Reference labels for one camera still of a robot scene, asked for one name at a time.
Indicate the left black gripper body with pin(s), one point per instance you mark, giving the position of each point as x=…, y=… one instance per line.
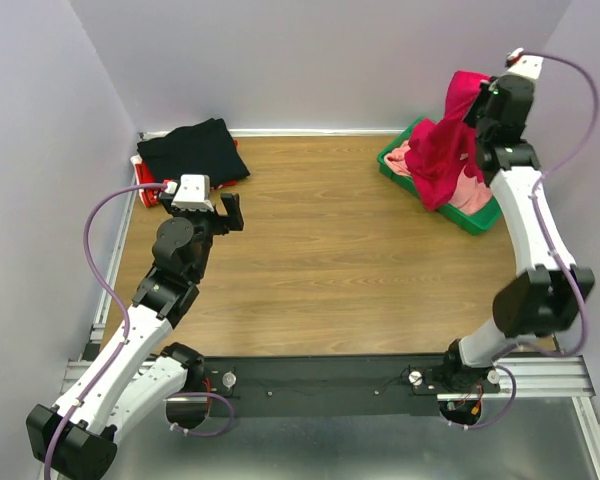
x=206, y=223

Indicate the salmon pink t shirt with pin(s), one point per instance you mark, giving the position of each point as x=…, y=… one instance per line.
x=469, y=196

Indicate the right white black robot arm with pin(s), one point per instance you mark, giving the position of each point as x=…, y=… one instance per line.
x=549, y=289

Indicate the green plastic bin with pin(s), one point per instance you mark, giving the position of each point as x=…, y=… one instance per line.
x=476, y=224

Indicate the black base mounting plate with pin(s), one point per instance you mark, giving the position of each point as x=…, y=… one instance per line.
x=332, y=386

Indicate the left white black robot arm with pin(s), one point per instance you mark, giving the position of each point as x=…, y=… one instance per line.
x=78, y=436

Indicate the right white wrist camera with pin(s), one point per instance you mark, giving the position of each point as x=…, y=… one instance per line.
x=520, y=63

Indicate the aluminium frame rail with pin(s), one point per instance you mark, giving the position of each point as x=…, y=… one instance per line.
x=536, y=377

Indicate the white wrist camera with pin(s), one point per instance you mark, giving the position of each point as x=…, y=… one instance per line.
x=190, y=193
x=520, y=63

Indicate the black folded t shirt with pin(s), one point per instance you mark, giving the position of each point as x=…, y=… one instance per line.
x=206, y=148

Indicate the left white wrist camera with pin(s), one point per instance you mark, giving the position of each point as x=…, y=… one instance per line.
x=190, y=193

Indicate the magenta t shirt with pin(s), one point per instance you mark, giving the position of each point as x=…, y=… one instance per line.
x=440, y=150

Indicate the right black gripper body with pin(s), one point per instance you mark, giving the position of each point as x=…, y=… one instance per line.
x=475, y=117

